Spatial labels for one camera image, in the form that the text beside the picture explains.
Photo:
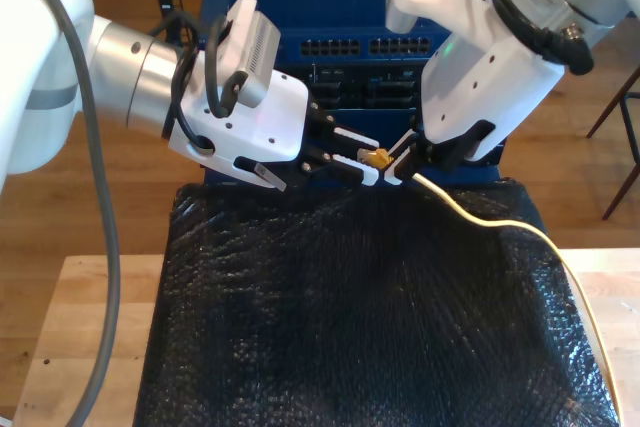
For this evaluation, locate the blue rack base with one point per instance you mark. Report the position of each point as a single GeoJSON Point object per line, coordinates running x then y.
{"type": "Point", "coordinates": [220, 179]}

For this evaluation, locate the dark metal stool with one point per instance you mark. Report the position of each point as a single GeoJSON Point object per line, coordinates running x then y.
{"type": "Point", "coordinates": [629, 127]}

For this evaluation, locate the black textured mat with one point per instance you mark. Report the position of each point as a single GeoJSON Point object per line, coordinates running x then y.
{"type": "Point", "coordinates": [325, 322]}

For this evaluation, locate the black rack server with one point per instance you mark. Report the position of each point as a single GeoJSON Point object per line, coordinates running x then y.
{"type": "Point", "coordinates": [350, 87]}

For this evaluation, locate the blue network switch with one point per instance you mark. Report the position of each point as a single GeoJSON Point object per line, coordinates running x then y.
{"type": "Point", "coordinates": [325, 2]}

